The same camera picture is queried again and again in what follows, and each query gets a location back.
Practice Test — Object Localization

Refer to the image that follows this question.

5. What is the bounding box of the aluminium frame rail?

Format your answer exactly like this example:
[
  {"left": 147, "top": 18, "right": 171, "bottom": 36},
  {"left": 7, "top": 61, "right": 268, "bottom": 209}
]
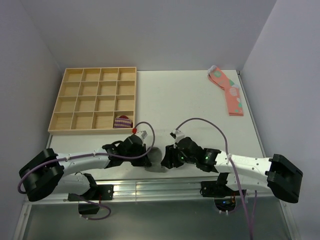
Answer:
[{"left": 23, "top": 174, "right": 287, "bottom": 204}]

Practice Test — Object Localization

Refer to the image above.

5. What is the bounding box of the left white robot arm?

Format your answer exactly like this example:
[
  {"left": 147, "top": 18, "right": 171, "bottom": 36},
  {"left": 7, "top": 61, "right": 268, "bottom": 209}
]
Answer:
[{"left": 17, "top": 134, "right": 152, "bottom": 202}]

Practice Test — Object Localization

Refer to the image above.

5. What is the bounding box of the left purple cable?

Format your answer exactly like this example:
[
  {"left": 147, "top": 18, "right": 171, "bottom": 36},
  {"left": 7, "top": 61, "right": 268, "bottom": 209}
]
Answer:
[{"left": 16, "top": 121, "right": 156, "bottom": 221}]

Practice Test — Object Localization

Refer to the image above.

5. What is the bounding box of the pink patterned sock pair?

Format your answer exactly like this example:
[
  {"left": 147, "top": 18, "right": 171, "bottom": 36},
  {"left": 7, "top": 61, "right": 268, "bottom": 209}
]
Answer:
[{"left": 207, "top": 65, "right": 244, "bottom": 117}]

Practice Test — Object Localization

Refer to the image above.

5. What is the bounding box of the purple striped rolled sock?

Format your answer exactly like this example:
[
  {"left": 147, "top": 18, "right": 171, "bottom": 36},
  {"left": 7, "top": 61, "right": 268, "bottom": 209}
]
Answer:
[{"left": 113, "top": 115, "right": 133, "bottom": 129}]

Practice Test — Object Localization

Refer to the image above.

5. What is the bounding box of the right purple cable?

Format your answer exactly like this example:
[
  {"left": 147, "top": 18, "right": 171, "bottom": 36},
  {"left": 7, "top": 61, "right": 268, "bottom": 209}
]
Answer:
[{"left": 174, "top": 117, "right": 258, "bottom": 240}]

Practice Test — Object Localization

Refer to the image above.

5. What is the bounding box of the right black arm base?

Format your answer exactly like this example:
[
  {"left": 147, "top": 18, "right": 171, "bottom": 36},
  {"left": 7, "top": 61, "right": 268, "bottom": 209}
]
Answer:
[{"left": 199, "top": 180, "right": 243, "bottom": 215}]

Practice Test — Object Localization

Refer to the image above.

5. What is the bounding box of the wooden compartment tray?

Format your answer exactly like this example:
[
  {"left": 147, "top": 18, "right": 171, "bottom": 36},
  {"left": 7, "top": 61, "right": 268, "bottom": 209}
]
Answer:
[{"left": 48, "top": 67, "right": 137, "bottom": 135}]

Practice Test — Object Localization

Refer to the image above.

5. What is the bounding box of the grey sock with black stripes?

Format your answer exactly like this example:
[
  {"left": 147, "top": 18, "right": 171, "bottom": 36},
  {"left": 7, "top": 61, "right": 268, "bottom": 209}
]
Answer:
[{"left": 145, "top": 147, "right": 167, "bottom": 173}]

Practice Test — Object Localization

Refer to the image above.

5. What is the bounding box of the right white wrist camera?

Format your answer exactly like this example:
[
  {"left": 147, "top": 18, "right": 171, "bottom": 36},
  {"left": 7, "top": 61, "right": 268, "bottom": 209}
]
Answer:
[{"left": 170, "top": 129, "right": 185, "bottom": 144}]

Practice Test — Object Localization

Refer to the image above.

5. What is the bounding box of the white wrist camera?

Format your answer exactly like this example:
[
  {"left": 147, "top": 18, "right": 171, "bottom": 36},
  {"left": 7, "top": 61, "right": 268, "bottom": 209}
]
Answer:
[
  {"left": 170, "top": 129, "right": 185, "bottom": 144},
  {"left": 132, "top": 128, "right": 148, "bottom": 141}
]

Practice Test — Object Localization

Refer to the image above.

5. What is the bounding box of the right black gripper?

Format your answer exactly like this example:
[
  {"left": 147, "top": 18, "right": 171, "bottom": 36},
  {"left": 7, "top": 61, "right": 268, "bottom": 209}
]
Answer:
[{"left": 160, "top": 143, "right": 197, "bottom": 169}]

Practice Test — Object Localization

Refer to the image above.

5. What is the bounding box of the purple cable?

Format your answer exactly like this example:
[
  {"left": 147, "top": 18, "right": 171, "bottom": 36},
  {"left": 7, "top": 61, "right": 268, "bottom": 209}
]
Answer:
[
  {"left": 174, "top": 117, "right": 258, "bottom": 240},
  {"left": 16, "top": 121, "right": 156, "bottom": 221}
]

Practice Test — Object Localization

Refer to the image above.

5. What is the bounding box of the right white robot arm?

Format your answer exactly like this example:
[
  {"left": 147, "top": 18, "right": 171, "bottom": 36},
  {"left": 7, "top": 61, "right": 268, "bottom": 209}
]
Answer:
[{"left": 161, "top": 137, "right": 303, "bottom": 204}]

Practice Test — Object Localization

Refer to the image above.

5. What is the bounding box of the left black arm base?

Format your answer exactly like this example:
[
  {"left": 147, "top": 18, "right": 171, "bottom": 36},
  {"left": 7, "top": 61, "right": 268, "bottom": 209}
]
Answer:
[{"left": 67, "top": 184, "right": 114, "bottom": 221}]

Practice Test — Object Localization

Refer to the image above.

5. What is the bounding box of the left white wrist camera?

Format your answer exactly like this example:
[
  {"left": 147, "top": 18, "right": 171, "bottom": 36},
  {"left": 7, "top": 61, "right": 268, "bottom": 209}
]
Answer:
[{"left": 132, "top": 128, "right": 148, "bottom": 141}]

